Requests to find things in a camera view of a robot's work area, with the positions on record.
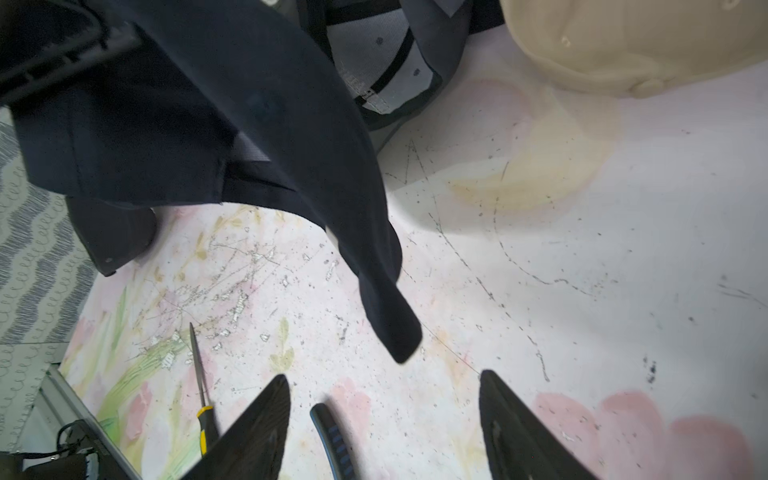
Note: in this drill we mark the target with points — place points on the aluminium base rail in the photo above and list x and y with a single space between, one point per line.
60 439

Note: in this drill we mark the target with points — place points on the yellow handled screwdriver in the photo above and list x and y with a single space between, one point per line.
209 432

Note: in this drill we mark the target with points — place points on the navy baseball cap metal buckle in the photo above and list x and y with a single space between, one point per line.
224 101

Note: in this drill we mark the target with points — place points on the beige baseball cap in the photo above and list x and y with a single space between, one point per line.
637 48

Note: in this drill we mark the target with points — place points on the blue handled pliers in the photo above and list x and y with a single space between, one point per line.
333 440

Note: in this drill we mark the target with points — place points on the dark grey baseball cap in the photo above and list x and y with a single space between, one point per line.
112 235

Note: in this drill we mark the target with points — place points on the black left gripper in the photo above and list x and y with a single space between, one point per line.
44 43

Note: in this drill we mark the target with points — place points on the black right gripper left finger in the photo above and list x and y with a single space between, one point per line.
253 447

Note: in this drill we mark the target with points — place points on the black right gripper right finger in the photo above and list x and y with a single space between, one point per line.
518 445

